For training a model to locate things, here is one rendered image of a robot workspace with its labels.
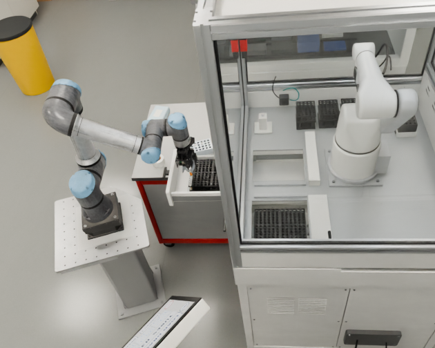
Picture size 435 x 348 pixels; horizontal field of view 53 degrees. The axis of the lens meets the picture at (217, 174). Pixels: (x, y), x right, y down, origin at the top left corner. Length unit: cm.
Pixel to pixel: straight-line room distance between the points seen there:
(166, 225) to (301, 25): 196
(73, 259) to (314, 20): 161
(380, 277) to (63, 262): 140
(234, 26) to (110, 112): 322
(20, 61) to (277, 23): 370
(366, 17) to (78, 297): 248
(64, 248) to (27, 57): 259
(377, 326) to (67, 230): 158
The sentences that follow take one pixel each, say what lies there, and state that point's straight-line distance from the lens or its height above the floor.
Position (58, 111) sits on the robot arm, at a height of 148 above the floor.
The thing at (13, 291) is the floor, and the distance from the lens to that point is 325.
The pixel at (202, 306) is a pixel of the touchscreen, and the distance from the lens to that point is 144.
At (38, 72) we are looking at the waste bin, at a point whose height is 23.
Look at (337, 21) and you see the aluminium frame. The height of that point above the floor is 198.
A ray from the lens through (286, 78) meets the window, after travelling 110.
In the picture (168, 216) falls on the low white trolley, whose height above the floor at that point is 38.
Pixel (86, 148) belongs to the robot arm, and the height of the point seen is 118.
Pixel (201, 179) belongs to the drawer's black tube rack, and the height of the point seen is 90.
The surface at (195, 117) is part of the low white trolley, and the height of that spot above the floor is 76.
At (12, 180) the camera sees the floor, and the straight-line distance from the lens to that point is 393.
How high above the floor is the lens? 248
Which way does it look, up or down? 48 degrees down
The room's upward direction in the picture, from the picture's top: 9 degrees counter-clockwise
